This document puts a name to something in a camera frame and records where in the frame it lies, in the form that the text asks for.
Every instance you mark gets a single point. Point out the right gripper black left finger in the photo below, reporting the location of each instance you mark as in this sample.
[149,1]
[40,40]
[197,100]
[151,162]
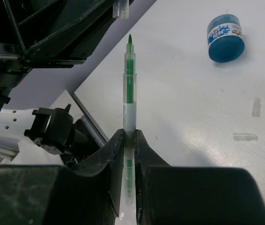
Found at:
[86,194]

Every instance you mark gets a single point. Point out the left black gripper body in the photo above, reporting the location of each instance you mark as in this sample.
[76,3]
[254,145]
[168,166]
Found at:
[14,65]

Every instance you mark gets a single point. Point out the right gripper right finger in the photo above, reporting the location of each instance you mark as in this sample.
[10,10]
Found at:
[171,195]

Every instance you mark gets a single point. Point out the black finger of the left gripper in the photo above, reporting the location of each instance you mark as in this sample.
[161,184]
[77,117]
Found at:
[45,28]

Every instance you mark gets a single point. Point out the clear small cap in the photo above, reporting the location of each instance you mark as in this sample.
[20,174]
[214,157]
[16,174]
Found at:
[120,9]
[256,109]
[244,137]

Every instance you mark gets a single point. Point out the green thin pen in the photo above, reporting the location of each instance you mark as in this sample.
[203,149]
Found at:
[129,117]

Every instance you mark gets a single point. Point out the blue jar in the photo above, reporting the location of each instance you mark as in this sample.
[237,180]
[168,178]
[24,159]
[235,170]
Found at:
[225,38]

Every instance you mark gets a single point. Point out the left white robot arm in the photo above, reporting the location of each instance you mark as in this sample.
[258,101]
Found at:
[52,129]

